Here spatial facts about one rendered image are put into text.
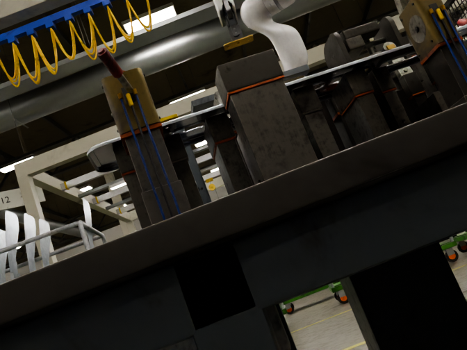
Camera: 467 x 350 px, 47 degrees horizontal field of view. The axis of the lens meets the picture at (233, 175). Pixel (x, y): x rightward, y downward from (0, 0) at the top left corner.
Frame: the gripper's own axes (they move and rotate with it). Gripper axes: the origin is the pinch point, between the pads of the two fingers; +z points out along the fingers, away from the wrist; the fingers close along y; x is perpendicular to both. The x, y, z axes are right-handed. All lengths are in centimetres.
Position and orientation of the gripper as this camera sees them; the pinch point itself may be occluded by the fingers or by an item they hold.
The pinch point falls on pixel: (235, 35)
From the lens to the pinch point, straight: 151.0
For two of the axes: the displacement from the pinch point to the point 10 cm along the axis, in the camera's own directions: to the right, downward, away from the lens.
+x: 9.5, -3.3, -0.3
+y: -0.9, -1.6, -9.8
